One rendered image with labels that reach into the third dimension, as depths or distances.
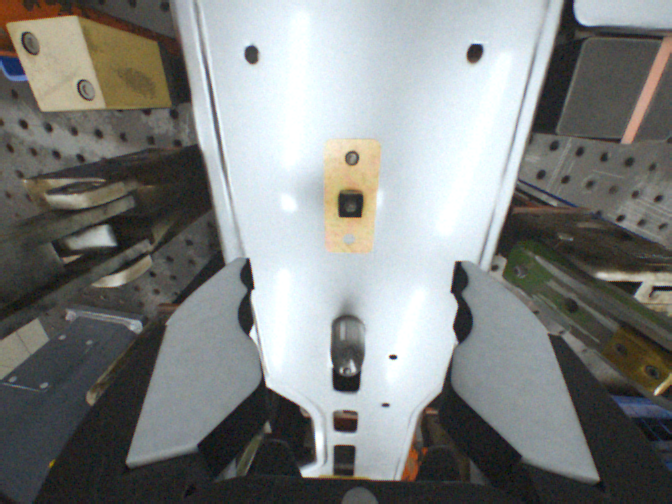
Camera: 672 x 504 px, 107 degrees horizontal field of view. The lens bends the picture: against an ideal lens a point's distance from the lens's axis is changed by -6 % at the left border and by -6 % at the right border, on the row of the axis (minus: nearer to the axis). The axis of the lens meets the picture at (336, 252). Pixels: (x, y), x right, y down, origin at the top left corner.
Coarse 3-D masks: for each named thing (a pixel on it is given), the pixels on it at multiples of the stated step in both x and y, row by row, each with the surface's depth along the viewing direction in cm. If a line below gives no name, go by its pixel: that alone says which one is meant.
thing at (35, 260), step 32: (32, 224) 11; (64, 224) 12; (0, 256) 10; (32, 256) 11; (96, 256) 14; (128, 256) 15; (0, 288) 10; (32, 288) 11; (64, 288) 12; (0, 320) 10; (32, 320) 11
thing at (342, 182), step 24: (336, 144) 17; (360, 144) 17; (336, 168) 18; (360, 168) 18; (336, 192) 19; (360, 192) 18; (336, 216) 20; (360, 216) 19; (336, 240) 21; (360, 240) 20
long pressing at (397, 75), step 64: (192, 0) 14; (256, 0) 14; (320, 0) 14; (384, 0) 14; (448, 0) 14; (512, 0) 14; (192, 64) 15; (256, 64) 16; (320, 64) 15; (384, 64) 15; (448, 64) 15; (512, 64) 15; (256, 128) 17; (320, 128) 17; (384, 128) 17; (448, 128) 17; (512, 128) 17; (256, 192) 19; (320, 192) 19; (384, 192) 19; (448, 192) 19; (512, 192) 19; (256, 256) 22; (320, 256) 22; (384, 256) 21; (448, 256) 21; (256, 320) 25; (320, 320) 25; (384, 320) 25; (448, 320) 24; (320, 384) 30; (384, 384) 29; (320, 448) 36; (384, 448) 36
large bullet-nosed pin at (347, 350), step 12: (336, 324) 24; (348, 324) 24; (360, 324) 24; (336, 336) 23; (348, 336) 22; (360, 336) 23; (336, 348) 22; (348, 348) 22; (360, 348) 22; (336, 360) 21; (348, 360) 21; (360, 360) 21; (348, 372) 21
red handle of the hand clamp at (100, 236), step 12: (84, 228) 13; (96, 228) 14; (108, 228) 14; (60, 240) 13; (72, 240) 13; (84, 240) 14; (96, 240) 14; (108, 240) 14; (60, 252) 13; (72, 252) 13; (84, 252) 14; (108, 252) 15
